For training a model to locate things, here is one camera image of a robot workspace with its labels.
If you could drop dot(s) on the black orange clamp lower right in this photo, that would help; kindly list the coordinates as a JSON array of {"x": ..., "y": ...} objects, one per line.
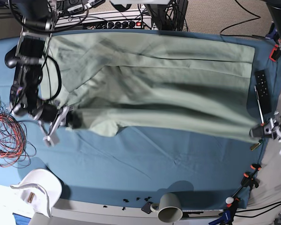
[{"x": 249, "y": 180}]

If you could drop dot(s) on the blue black clamp bottom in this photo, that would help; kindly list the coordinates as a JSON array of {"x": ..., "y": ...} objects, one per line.
[{"x": 227, "y": 216}]

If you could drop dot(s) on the white pen orange tip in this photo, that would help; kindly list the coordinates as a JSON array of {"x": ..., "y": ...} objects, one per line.
[{"x": 259, "y": 106}]

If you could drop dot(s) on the light green T-shirt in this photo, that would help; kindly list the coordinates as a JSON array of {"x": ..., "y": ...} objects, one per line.
[{"x": 115, "y": 80}]

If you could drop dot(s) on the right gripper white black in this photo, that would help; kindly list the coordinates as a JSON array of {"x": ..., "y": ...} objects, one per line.
[{"x": 50, "y": 118}]

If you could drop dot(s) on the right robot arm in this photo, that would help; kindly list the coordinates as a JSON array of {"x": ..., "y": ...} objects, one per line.
[{"x": 38, "y": 19}]

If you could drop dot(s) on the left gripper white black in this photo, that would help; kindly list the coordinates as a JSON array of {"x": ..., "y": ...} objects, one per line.
[{"x": 274, "y": 129}]

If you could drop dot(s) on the black orange clamp upper right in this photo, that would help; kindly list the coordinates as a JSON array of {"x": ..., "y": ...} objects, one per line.
[{"x": 275, "y": 53}]

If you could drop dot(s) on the black computer mouse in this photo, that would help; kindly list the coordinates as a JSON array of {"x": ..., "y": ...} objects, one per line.
[{"x": 11, "y": 61}]

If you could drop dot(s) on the black orange clamp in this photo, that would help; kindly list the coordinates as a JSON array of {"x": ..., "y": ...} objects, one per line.
[
  {"x": 249, "y": 180},
  {"x": 275, "y": 53}
]

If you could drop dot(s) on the white ball knob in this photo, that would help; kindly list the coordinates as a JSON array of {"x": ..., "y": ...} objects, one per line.
[{"x": 229, "y": 200}]

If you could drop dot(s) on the black remote control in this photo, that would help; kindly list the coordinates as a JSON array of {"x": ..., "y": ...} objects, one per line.
[{"x": 263, "y": 91}]

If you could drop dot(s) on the white baseball cap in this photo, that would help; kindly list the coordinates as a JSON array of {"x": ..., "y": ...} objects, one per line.
[{"x": 39, "y": 189}]

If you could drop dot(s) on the black power strip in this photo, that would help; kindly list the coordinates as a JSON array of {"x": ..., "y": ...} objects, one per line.
[{"x": 116, "y": 25}]

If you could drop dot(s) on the grey-green ceramic mug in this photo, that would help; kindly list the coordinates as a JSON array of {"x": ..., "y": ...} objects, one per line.
[{"x": 169, "y": 209}]

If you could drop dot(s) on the blue table cloth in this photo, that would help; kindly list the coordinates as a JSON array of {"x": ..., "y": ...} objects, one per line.
[{"x": 147, "y": 162}]

